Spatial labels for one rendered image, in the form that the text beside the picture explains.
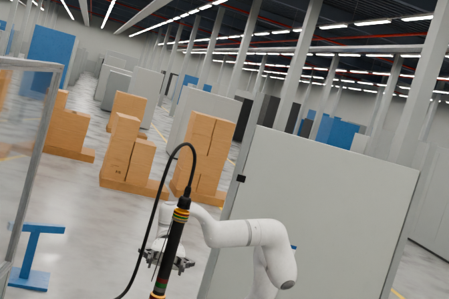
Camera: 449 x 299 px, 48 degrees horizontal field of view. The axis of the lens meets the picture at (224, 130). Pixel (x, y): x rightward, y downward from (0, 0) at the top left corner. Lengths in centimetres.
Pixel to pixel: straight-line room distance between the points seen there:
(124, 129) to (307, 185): 591
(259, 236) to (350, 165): 169
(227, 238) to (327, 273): 186
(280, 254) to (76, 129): 897
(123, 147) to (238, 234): 728
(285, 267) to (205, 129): 775
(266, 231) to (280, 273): 17
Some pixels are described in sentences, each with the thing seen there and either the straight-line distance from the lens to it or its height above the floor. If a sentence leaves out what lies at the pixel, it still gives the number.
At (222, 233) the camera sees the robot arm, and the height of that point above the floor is 171.
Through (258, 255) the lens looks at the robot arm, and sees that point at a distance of 194.
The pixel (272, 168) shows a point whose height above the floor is 176.
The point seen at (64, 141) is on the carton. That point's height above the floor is 29.
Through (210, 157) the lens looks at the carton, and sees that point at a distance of 960.
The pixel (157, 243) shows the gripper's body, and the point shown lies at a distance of 151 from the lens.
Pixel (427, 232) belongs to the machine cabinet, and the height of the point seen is 38.
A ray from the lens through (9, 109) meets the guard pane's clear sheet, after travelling 215.
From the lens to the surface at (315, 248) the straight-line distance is 341.
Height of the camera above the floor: 216
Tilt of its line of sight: 4 degrees down
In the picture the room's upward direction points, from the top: 16 degrees clockwise
